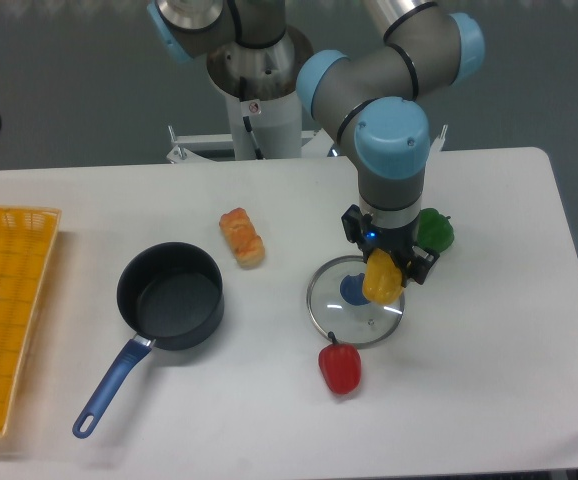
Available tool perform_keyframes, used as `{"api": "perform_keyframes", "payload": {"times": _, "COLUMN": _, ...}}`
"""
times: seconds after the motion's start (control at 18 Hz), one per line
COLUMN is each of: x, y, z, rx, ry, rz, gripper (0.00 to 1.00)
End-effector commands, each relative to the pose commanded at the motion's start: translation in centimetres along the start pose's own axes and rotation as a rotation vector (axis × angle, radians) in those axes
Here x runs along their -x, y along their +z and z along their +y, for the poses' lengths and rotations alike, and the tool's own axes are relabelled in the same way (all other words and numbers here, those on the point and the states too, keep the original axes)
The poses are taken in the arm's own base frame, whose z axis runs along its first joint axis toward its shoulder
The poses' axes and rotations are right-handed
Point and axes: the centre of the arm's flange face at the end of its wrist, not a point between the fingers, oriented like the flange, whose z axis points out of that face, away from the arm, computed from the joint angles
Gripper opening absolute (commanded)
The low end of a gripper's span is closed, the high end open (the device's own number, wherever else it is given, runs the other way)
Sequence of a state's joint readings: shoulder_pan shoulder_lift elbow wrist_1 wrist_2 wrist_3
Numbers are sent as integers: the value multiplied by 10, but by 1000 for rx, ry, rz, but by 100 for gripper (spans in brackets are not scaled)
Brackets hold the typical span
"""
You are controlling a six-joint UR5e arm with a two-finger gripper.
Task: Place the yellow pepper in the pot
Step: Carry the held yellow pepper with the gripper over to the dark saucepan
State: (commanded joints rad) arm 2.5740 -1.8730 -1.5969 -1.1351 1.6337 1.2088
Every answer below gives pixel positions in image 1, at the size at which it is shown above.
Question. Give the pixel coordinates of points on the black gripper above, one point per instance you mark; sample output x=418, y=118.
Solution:
x=401, y=244

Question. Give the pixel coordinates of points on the yellow bell pepper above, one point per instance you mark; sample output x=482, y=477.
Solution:
x=382, y=282

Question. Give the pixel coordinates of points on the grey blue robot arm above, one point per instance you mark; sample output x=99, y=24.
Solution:
x=387, y=143

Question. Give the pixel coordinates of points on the green bell pepper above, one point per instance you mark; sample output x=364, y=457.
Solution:
x=435, y=231

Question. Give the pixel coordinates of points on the glass pot lid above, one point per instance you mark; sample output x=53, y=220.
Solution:
x=336, y=304

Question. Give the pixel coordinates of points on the red bell pepper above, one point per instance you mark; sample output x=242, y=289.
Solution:
x=340, y=365

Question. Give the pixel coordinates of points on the toy bread loaf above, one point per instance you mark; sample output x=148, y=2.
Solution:
x=243, y=240

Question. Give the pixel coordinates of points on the yellow woven basket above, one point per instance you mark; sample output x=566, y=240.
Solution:
x=27, y=238

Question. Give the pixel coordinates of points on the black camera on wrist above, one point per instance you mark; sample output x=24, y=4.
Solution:
x=356, y=225

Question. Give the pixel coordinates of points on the dark pot blue handle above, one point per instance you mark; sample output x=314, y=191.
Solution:
x=171, y=295

